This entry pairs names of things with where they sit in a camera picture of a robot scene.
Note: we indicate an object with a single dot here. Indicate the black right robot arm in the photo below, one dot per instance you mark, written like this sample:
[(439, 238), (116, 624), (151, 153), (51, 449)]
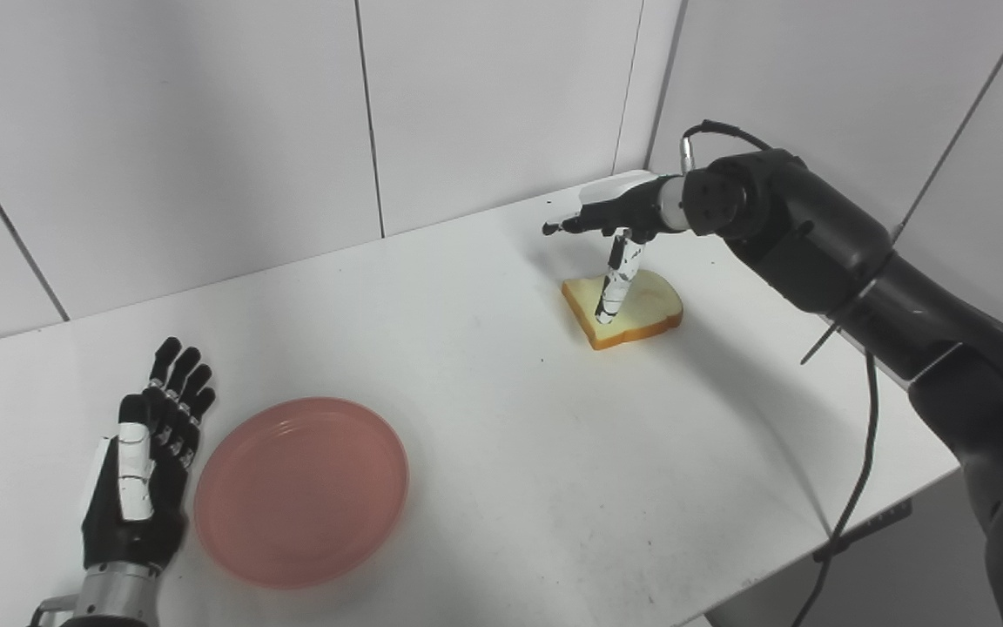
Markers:
[(832, 244)]

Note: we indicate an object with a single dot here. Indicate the pink round plate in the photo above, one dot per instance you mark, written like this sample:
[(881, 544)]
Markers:
[(301, 492)]

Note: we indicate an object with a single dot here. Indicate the slice of white bread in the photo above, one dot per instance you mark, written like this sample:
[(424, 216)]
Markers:
[(654, 309)]

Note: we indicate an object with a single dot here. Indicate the black zip tie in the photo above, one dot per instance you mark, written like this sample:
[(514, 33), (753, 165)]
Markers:
[(819, 344)]

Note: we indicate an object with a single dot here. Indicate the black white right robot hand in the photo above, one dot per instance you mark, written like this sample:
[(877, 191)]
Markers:
[(632, 209)]

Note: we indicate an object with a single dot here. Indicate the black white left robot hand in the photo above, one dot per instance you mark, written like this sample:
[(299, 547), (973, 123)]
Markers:
[(140, 531)]

